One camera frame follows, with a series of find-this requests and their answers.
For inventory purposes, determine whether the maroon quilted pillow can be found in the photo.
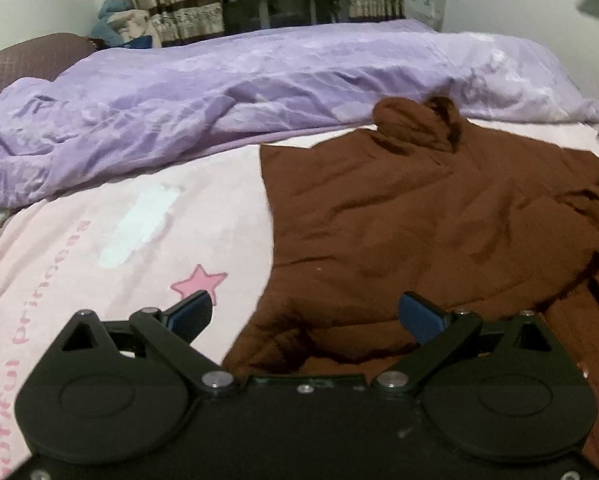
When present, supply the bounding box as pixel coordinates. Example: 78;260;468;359
0;32;98;93

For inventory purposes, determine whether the purple duvet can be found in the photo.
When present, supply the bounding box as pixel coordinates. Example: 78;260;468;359
0;20;599;209

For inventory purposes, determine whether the pile of clothes in corner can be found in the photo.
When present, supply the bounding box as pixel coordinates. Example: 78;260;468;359
90;0;154;49

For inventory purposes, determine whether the brown button-up shirt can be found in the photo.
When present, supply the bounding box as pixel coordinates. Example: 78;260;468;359
223;96;599;467

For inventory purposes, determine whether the pink printed bed sheet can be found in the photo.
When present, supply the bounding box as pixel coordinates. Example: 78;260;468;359
0;117;599;480

